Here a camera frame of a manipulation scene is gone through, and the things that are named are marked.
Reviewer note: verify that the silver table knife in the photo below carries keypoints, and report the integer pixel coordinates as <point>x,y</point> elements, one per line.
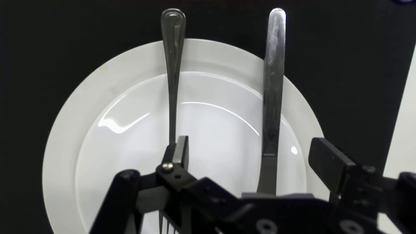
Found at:
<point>274,86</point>

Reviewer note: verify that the white round plate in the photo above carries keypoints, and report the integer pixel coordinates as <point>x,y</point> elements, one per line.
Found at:
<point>131,148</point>

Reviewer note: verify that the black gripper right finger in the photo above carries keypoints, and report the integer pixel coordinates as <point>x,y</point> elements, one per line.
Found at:
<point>343,177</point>

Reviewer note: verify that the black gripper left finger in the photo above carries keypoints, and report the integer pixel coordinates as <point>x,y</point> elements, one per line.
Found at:
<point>176,174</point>

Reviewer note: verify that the silver fork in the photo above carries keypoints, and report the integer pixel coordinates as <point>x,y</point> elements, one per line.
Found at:
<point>174,66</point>

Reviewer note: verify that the black placemat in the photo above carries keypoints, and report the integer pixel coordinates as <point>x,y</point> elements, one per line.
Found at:
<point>66,34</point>

